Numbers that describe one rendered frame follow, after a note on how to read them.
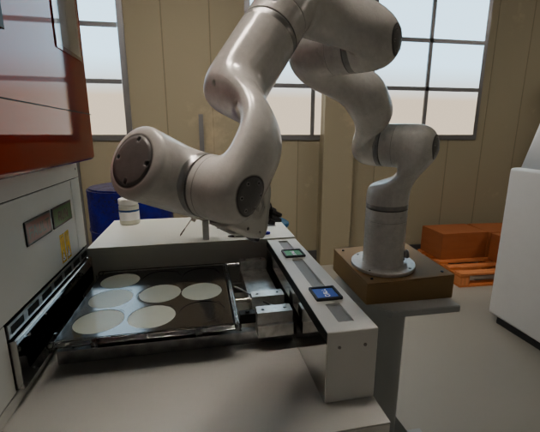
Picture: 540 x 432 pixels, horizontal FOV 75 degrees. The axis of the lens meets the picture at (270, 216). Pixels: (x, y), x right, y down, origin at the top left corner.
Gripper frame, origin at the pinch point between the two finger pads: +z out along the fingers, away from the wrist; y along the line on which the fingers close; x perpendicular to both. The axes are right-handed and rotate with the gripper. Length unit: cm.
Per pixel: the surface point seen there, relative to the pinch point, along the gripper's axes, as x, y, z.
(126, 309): 35.3, -21.5, 1.2
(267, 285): 15.9, -13.5, 31.3
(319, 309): -7.2, -16.2, 9.9
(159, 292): 35.3, -17.7, 10.4
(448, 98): -20, 180, 308
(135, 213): 73, 7, 31
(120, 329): 29.7, -24.5, -4.4
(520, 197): -63, 51, 203
